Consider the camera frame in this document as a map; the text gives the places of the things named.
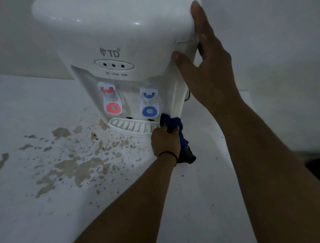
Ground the person's right forearm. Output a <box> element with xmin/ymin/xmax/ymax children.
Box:
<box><xmin>207</xmin><ymin>99</ymin><xmax>320</xmax><ymax>243</ymax></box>

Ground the red hot water tap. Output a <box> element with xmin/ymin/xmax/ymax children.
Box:
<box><xmin>97</xmin><ymin>82</ymin><xmax>123</xmax><ymax>116</ymax></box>

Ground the dark blue cleaning cloth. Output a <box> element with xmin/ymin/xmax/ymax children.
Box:
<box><xmin>159</xmin><ymin>113</ymin><xmax>197</xmax><ymax>165</ymax></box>

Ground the person's right hand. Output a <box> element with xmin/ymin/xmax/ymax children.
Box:
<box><xmin>171</xmin><ymin>0</ymin><xmax>245</xmax><ymax>112</ymax></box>

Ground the black wristband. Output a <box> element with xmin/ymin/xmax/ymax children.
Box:
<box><xmin>158</xmin><ymin>151</ymin><xmax>179</xmax><ymax>166</ymax></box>

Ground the white drip tray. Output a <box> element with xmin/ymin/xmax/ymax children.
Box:
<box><xmin>108</xmin><ymin>117</ymin><xmax>161</xmax><ymax>138</ymax></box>

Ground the person's left forearm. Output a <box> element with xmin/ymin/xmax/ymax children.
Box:
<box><xmin>74</xmin><ymin>153</ymin><xmax>178</xmax><ymax>243</ymax></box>

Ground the white water dispenser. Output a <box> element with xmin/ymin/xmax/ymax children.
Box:
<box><xmin>31</xmin><ymin>0</ymin><xmax>200</xmax><ymax>139</ymax></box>

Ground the person's left hand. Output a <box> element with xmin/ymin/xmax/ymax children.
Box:
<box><xmin>151</xmin><ymin>125</ymin><xmax>181</xmax><ymax>158</ymax></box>

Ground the blue cold water tap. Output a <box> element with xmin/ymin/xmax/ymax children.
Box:
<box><xmin>139</xmin><ymin>87</ymin><xmax>161</xmax><ymax>118</ymax></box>

